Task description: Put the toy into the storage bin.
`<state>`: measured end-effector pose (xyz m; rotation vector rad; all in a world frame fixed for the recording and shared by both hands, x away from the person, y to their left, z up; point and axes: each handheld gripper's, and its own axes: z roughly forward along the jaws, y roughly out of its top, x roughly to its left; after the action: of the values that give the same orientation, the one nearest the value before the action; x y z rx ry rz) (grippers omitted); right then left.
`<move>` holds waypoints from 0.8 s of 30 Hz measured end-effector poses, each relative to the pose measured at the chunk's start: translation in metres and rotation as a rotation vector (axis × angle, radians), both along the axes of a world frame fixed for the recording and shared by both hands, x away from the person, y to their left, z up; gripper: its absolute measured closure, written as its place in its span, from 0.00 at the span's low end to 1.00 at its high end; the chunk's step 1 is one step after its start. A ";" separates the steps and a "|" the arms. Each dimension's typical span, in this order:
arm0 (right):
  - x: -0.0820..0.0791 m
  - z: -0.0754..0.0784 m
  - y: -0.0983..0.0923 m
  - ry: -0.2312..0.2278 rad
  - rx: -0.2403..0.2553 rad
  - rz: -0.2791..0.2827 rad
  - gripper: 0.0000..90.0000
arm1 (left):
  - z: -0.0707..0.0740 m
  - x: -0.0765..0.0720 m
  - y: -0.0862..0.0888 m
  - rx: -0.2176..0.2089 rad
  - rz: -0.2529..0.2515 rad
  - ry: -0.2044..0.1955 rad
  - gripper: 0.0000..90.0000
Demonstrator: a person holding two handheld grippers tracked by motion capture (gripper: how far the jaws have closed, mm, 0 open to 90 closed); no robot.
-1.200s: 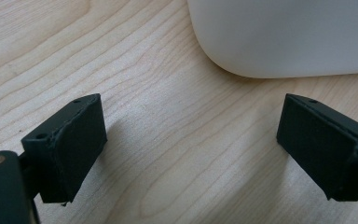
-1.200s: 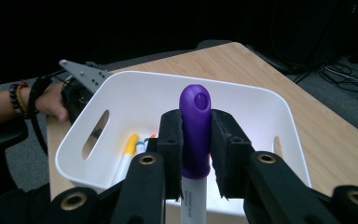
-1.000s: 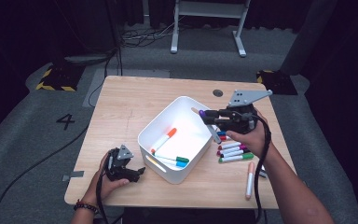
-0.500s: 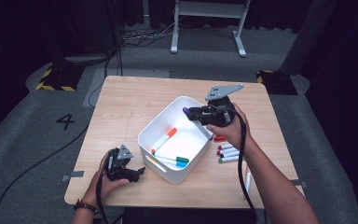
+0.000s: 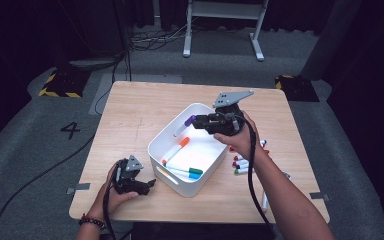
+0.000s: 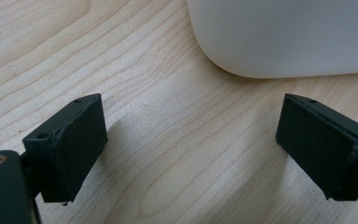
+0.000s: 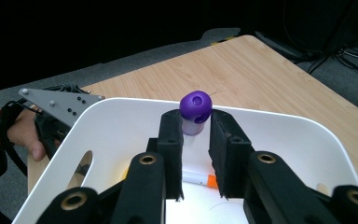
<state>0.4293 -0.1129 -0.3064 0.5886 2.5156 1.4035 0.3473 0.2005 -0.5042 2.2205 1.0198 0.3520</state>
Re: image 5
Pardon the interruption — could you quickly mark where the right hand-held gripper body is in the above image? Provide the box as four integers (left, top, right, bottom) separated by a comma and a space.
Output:
209, 89, 255, 137

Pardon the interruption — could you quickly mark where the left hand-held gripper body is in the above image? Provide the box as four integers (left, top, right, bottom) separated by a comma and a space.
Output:
113, 154, 145, 195

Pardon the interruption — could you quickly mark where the purple marker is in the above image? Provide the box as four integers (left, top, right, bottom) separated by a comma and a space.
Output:
172, 114, 197, 138

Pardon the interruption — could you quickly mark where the white plastic bin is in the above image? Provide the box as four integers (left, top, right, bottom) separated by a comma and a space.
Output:
147, 102, 231, 198

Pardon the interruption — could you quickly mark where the dark green marker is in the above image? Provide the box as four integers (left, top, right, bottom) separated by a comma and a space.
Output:
164, 162, 204, 175

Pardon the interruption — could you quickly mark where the light blue marker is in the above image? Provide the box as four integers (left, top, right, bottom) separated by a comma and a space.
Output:
166, 168, 202, 181

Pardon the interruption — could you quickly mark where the magenta marker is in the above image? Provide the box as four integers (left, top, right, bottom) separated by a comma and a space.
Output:
231, 159, 250, 169

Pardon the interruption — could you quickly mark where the person's left hand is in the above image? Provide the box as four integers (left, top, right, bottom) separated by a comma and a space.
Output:
86, 162, 141, 220

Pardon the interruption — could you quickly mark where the person's right hand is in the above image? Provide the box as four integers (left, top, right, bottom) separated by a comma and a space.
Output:
213, 112, 270, 163

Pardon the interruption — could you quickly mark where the grey tape strip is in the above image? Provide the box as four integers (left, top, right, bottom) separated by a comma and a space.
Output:
309, 191, 331, 202
66, 182, 91, 195

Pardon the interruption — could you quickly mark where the black yellow striped floor plate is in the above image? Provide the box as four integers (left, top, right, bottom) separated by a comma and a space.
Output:
38, 68, 92, 99
274, 74, 320, 103

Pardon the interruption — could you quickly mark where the black stand with round base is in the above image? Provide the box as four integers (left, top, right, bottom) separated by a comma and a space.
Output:
68, 0, 132, 83

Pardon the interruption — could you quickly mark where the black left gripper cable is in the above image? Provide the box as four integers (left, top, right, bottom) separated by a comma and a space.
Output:
102, 184, 119, 240

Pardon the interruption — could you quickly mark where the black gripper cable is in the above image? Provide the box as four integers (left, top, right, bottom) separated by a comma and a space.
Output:
102, 184, 119, 240
226, 112, 276, 235

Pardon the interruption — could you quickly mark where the dark beaded bracelet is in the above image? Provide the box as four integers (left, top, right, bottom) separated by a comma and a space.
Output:
78, 213, 107, 231

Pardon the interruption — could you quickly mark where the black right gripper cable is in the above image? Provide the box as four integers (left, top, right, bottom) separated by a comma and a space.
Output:
226, 112, 276, 235

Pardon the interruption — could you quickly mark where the long black floor cable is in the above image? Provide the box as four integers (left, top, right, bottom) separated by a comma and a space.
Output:
0, 133, 96, 240

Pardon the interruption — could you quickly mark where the bundle of floor cables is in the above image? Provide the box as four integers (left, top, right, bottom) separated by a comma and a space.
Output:
129, 18, 196, 52

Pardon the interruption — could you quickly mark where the white desk frame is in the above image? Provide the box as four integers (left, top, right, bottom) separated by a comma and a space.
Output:
182, 0, 270, 62

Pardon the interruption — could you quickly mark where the grey slanted post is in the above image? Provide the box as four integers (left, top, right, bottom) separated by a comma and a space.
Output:
299, 0, 363, 82

